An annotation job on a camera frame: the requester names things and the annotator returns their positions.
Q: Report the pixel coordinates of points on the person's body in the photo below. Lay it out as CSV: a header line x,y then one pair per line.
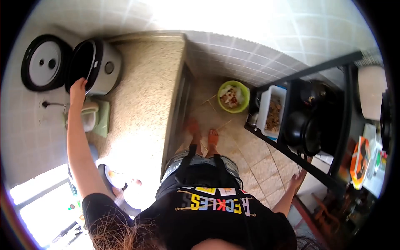
x,y
212,222

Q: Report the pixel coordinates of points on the black metal rack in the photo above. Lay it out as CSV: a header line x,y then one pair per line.
x,y
312,170

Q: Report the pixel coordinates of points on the person's legs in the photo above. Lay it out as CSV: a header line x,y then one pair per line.
x,y
200,165

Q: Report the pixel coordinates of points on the green basin with food scraps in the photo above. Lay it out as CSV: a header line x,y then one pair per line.
x,y
233,97

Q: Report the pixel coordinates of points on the person's left hand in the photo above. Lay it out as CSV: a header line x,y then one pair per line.
x,y
77,93

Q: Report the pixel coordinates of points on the person's left fingers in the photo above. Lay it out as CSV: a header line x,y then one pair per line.
x,y
80,83

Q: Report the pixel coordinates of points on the white container with green lid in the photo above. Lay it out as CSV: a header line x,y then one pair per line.
x,y
90,115

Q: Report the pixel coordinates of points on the orange packet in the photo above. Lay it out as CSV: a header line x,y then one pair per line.
x,y
359,162

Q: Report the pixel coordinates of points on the black wok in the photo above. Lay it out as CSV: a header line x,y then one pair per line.
x,y
306,125

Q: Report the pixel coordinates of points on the pale green cutting board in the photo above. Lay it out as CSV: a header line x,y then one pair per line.
x,y
104,120

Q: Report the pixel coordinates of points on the white plastic bin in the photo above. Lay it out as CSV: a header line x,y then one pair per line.
x,y
272,112

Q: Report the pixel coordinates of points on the silver rice cooker with lid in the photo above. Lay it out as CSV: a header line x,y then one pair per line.
x,y
100,67

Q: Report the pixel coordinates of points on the person's right fingers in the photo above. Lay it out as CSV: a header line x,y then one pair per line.
x,y
301,178

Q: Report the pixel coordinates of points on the small metal pot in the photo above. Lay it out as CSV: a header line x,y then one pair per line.
x,y
252,119

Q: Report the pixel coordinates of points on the window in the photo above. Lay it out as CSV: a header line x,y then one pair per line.
x,y
43,206

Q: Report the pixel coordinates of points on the person's right hand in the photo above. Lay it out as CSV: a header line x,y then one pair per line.
x,y
296,182

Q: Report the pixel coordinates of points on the white plate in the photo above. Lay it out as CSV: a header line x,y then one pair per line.
x,y
134,195

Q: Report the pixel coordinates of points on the white bowl with food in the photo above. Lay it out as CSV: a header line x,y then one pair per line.
x,y
115,178

